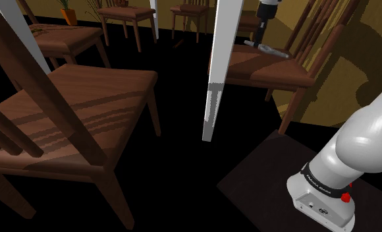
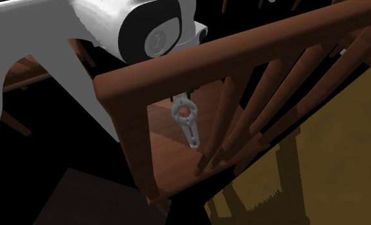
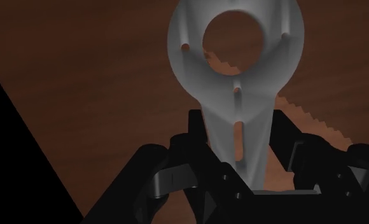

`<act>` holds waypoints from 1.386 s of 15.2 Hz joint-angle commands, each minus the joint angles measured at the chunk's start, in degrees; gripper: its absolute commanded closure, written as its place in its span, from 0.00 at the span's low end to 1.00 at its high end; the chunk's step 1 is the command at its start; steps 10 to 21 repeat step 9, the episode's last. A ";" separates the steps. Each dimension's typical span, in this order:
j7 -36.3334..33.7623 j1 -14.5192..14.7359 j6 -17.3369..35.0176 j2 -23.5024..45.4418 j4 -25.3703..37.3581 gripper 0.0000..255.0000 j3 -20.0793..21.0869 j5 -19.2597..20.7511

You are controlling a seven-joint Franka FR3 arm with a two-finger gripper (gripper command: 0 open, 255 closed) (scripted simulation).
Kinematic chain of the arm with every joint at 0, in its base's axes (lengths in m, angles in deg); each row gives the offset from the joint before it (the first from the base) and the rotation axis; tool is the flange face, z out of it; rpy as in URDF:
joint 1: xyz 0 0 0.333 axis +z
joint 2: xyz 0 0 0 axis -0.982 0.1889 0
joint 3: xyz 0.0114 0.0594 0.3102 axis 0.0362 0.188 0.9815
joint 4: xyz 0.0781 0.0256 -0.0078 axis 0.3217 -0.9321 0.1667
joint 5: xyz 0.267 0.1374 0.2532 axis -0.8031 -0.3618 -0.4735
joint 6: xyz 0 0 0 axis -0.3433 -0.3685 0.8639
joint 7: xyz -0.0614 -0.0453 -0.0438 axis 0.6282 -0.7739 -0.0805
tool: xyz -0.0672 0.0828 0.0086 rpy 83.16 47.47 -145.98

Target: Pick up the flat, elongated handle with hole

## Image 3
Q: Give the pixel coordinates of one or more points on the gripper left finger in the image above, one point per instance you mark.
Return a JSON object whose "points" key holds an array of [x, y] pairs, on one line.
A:
{"points": [[187, 145]]}

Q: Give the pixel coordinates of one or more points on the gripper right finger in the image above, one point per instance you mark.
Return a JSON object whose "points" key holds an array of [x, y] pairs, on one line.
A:
{"points": [[308, 155]]}

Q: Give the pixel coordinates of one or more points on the grey slotted spoon with hole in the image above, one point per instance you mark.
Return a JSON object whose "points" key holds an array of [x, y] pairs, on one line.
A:
{"points": [[235, 93]]}

